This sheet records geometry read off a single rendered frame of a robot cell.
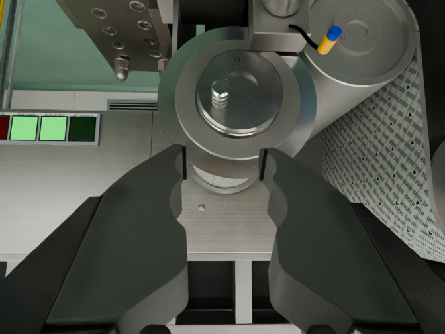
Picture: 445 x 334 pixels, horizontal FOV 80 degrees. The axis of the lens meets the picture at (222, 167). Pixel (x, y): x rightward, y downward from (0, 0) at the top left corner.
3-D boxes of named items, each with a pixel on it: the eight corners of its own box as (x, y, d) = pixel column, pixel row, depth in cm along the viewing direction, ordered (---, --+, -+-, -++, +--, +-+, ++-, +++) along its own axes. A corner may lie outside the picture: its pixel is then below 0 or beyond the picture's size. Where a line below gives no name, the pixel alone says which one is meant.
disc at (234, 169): (313, 27, 26) (321, 179, 24) (311, 30, 27) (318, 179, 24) (159, 23, 26) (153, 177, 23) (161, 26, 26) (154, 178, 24)
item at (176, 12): (182, -106, 28) (177, 55, 26) (195, 35, 52) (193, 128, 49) (177, -106, 28) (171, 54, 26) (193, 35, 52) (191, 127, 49)
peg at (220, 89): (234, 89, 20) (218, 99, 20) (231, 104, 22) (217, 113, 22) (222, 75, 20) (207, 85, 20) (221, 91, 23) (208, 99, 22)
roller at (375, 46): (410, -23, 27) (424, 87, 26) (316, 87, 53) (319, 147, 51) (295, -27, 27) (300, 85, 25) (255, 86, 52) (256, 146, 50)
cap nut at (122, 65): (128, 57, 58) (127, 77, 57) (133, 66, 61) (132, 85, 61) (111, 57, 58) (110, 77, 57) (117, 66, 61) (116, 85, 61)
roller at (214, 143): (298, 40, 25) (303, 160, 24) (255, 124, 51) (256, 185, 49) (176, 37, 25) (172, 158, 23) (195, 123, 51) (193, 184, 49)
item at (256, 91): (301, 100, 23) (229, 149, 22) (294, 109, 25) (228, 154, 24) (249, 32, 23) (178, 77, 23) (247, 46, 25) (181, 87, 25)
